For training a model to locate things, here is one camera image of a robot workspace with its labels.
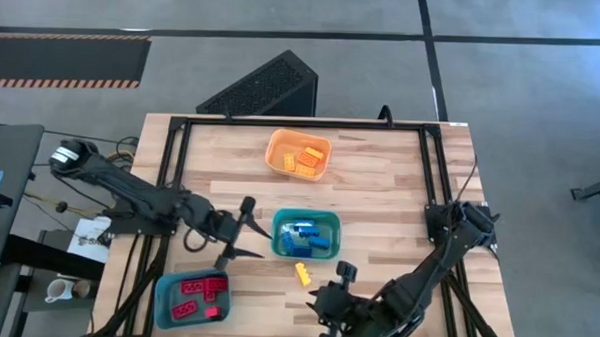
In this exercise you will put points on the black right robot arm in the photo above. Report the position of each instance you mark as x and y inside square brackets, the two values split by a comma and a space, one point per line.
[426, 278]

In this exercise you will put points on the blue plastic bin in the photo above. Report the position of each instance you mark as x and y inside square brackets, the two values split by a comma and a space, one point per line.
[168, 294]

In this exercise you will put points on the black hazard-striped floor mat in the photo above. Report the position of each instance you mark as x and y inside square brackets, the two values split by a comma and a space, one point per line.
[58, 60]

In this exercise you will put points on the black low bench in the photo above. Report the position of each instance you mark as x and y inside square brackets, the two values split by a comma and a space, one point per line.
[41, 259]

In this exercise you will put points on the red toy brick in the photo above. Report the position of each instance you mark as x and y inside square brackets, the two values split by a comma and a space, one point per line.
[192, 286]
[210, 297]
[217, 284]
[185, 309]
[212, 312]

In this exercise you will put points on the dark grey desk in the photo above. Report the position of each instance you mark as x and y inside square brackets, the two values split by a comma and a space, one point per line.
[14, 178]

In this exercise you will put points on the white mug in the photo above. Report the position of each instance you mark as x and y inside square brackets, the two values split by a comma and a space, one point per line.
[58, 290]

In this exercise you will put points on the black perforated computer case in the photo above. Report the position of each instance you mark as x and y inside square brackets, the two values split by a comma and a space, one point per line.
[263, 87]

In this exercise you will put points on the yellow toy brick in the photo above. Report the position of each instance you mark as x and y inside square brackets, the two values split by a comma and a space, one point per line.
[308, 159]
[302, 274]
[316, 152]
[305, 172]
[289, 162]

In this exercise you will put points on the orange plastic bin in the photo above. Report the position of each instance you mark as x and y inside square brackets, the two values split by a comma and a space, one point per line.
[281, 143]

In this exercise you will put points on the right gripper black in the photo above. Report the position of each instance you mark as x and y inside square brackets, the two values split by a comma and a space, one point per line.
[345, 310]

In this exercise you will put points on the green plastic bin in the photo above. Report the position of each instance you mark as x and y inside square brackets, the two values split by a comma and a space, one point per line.
[330, 222]

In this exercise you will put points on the blue toy brick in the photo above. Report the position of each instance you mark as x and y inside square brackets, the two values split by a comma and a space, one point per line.
[301, 251]
[309, 232]
[303, 222]
[320, 242]
[287, 241]

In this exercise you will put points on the brown cup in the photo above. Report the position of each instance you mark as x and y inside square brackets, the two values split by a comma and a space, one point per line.
[82, 289]

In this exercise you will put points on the white printed paper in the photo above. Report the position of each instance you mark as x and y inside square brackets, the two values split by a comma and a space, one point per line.
[90, 236]

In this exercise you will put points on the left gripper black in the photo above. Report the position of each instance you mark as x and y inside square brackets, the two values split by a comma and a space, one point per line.
[225, 228]

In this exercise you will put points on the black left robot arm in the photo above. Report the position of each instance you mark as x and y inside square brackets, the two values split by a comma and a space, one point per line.
[129, 192]

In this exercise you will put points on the black aluminium table frame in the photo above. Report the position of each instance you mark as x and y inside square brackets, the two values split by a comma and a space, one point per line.
[301, 123]

